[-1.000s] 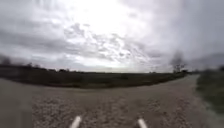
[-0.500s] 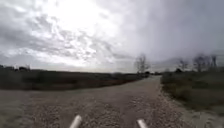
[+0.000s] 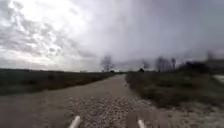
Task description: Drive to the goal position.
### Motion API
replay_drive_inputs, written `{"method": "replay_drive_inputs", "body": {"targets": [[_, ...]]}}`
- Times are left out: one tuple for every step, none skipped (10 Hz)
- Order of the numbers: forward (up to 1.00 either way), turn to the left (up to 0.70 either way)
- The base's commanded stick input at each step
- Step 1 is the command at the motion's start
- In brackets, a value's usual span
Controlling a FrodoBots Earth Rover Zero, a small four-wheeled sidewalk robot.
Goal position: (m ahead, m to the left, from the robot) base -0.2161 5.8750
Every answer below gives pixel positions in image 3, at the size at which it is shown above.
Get dark bushes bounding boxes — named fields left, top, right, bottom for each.
left=177, top=61, right=212, bottom=74

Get pale gravel path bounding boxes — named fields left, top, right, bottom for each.
left=0, top=73, right=224, bottom=128

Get row of bare trees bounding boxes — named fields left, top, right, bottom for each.
left=140, top=56, right=178, bottom=74

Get dark grass field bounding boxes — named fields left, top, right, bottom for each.
left=125, top=70, right=224, bottom=109
left=0, top=68, right=118, bottom=96

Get bare tree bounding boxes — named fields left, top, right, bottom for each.
left=100, top=55, right=115, bottom=73

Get robot's own part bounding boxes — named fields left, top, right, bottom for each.
left=137, top=119, right=147, bottom=128
left=68, top=115, right=82, bottom=128

